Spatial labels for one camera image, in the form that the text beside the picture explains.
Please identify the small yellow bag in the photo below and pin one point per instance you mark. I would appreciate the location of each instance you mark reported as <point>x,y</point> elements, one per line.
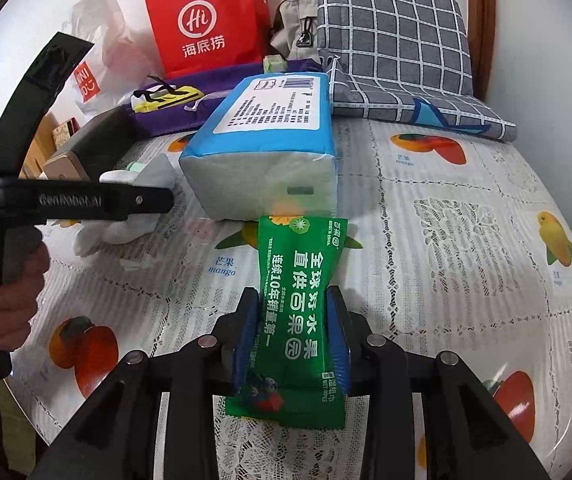
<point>166,99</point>

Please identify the blue tissue pack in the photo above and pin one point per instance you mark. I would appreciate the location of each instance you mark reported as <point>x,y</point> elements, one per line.
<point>271,125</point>

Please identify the white plastic shopping bag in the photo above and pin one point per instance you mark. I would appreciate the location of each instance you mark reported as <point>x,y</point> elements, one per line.
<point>111,55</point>

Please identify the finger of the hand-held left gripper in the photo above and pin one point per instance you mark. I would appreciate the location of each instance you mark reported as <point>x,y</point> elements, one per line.
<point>91,199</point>
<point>31,85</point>

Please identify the fruit print tablecloth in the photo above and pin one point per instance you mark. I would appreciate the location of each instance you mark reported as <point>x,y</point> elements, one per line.
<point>466,240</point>

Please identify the green wet wipes packet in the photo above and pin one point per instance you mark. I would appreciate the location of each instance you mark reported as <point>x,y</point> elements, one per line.
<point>291,310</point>

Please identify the wooden door frame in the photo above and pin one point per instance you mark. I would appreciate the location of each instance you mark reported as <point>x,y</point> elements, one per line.
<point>483,25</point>

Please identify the small green tissue pack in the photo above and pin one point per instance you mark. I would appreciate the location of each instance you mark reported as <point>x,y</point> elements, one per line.
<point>274,64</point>

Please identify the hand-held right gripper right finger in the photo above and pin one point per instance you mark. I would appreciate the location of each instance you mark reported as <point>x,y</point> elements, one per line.
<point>338,345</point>

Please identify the dark green tissue box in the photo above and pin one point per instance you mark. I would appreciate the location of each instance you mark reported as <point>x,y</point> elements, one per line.
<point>96,140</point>

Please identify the grey fabric bag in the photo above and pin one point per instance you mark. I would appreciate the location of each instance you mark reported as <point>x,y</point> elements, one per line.
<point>293,25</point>

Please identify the red paper shopping bag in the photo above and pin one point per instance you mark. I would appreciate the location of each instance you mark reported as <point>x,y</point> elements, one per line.
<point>206,20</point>

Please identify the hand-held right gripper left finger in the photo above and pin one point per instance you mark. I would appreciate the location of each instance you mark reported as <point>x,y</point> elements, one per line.
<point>246,345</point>

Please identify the purple towel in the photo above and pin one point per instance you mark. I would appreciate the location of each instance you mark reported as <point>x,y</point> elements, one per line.
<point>176,117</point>

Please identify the grey checked cloth bag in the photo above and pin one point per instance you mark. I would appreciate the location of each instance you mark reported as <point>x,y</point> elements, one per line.
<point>396,45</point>

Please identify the person's left hand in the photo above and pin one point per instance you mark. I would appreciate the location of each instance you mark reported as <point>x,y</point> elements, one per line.
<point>21,310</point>

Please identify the brown illustrated book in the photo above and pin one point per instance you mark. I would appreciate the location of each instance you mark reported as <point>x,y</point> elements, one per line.
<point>65,132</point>

